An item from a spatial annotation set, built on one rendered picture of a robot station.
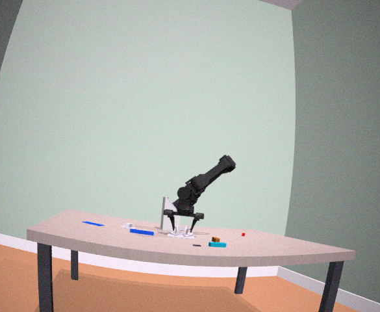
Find cyan rectangular block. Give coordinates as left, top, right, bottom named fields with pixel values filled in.
left=209, top=242, right=227, bottom=248

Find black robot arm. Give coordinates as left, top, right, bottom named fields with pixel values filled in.
left=173, top=155, right=236, bottom=216

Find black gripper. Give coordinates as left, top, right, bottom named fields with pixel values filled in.
left=163, top=199, right=204, bottom=232

